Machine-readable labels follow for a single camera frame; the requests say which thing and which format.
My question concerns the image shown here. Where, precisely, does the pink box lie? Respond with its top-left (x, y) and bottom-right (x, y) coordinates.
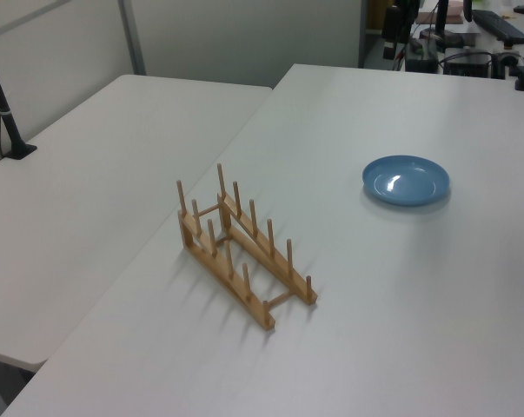
top-left (417, 3), bottom-right (465, 26)

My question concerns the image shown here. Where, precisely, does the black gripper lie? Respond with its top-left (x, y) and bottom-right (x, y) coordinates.
top-left (381, 3), bottom-right (415, 61)

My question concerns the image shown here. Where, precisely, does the black device with wires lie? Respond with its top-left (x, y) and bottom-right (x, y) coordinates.
top-left (405, 36), bottom-right (440, 73)

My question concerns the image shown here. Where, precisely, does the black camera stand with flat base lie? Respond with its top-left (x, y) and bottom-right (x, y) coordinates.
top-left (0, 34), bottom-right (39, 162)

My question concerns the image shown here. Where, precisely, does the grey partition post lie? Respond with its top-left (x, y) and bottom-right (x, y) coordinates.
top-left (116, 0), bottom-right (148, 76)

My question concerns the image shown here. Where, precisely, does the black electronics box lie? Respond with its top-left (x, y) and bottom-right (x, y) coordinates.
top-left (442, 50), bottom-right (494, 78)

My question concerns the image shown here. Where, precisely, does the blue plastic plate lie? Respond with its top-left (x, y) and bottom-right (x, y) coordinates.
top-left (361, 154), bottom-right (452, 207)

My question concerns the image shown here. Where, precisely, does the tan wooden cabinet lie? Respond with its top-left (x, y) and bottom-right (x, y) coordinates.
top-left (367, 0), bottom-right (385, 32)

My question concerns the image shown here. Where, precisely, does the wooden plate rack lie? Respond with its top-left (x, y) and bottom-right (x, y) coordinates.
top-left (176, 162), bottom-right (320, 333)

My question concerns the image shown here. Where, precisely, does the black monitor stand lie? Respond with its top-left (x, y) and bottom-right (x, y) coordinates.
top-left (419, 0), bottom-right (464, 50)

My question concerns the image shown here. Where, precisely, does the black keyboard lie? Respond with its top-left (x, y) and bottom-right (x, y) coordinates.
top-left (471, 9), bottom-right (524, 44)

